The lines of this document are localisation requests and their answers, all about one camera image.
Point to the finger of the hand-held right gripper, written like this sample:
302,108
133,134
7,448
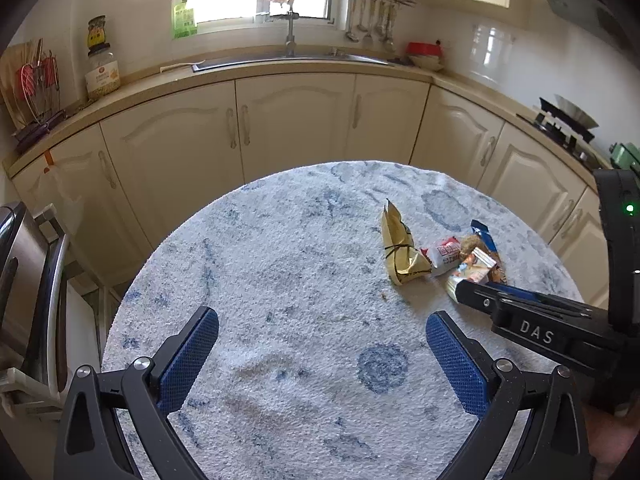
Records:
525,330
560,310

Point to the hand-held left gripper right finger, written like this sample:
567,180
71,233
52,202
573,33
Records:
455,360

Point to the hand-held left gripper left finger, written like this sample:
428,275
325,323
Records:
190,350

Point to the colourful snack wrapper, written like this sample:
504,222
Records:
470,270

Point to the person's right forearm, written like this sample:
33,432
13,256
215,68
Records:
615,445

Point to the brown snack wrapper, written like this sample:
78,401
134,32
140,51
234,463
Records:
472,244

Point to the red white wrapper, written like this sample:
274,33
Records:
442,256

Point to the blue wrapper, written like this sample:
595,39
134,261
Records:
482,232

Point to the green box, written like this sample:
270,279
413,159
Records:
625,156

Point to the yellow snack bag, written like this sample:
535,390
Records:
400,255

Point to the black gas stove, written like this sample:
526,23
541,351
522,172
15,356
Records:
565,137

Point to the steel wok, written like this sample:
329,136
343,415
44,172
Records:
572,112

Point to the stainless steel appliance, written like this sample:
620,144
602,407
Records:
30,285

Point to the clear plastic bag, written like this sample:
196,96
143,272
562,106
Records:
65,195

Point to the orange tag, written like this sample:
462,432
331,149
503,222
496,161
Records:
48,160

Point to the cream kitchen cabinets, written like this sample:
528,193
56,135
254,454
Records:
295,120

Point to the purple tray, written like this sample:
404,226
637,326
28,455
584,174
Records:
40,130

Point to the cream bowl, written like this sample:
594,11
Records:
427,62

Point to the white utensil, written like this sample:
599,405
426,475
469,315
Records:
180,66

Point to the glass jar yellow lid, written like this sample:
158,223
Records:
102,70

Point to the red container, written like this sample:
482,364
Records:
422,49

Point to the steel sink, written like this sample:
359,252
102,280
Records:
300,59

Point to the green dish soap bottle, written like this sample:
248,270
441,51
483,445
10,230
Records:
184,20

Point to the steel faucet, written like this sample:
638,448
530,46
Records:
290,35

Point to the row of hanging kitchen utensils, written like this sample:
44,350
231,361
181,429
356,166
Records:
375,15

